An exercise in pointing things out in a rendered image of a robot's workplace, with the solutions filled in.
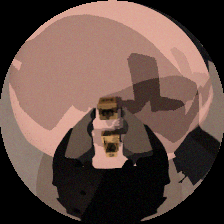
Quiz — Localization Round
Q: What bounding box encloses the tan cube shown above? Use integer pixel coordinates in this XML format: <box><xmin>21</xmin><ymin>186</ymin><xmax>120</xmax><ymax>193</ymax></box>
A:
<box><xmin>97</xmin><ymin>97</ymin><xmax>117</xmax><ymax>120</ymax></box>
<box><xmin>105</xmin><ymin>143</ymin><xmax>117</xmax><ymax>157</ymax></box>

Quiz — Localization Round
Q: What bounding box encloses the tan open tray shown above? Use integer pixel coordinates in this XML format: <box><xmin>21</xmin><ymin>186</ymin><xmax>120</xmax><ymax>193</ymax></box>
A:
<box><xmin>101</xmin><ymin>130</ymin><xmax>120</xmax><ymax>152</ymax></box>

